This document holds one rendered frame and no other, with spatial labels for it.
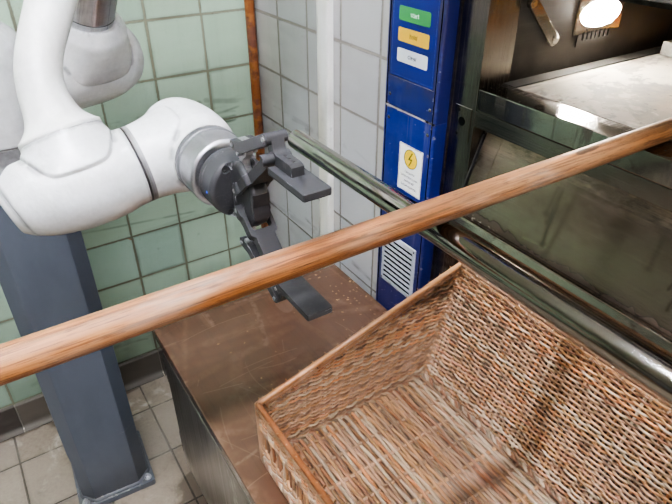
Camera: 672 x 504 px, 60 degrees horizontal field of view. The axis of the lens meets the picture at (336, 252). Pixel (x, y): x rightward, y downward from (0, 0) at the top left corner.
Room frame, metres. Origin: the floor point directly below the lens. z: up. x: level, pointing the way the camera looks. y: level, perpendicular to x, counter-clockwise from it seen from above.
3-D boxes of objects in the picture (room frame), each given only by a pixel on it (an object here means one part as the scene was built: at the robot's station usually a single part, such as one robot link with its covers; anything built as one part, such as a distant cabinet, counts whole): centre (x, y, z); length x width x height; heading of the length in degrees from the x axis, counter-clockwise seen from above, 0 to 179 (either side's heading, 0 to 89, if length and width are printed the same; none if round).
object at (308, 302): (0.49, 0.03, 1.12); 0.07 x 0.03 x 0.01; 33
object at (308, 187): (0.49, 0.03, 1.26); 0.07 x 0.03 x 0.01; 33
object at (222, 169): (0.61, 0.11, 1.19); 0.09 x 0.07 x 0.08; 33
